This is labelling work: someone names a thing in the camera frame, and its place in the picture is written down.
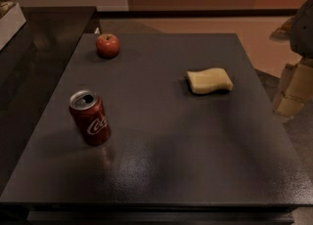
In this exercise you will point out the dark side counter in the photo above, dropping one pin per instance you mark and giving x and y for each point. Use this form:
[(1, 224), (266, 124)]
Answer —
[(31, 65)]

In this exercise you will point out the white box with snacks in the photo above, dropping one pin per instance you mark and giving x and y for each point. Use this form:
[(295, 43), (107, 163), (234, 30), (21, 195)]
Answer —
[(12, 20)]

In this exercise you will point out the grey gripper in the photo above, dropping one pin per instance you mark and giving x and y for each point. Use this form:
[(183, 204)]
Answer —
[(303, 33)]

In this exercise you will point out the red coke can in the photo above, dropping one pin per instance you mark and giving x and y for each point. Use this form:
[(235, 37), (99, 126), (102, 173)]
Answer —
[(88, 113)]

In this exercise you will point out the yellow sponge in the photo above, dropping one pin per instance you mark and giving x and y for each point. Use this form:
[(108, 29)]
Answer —
[(209, 80)]

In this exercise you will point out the red apple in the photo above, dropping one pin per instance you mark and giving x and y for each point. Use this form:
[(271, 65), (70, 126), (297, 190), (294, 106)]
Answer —
[(107, 45)]

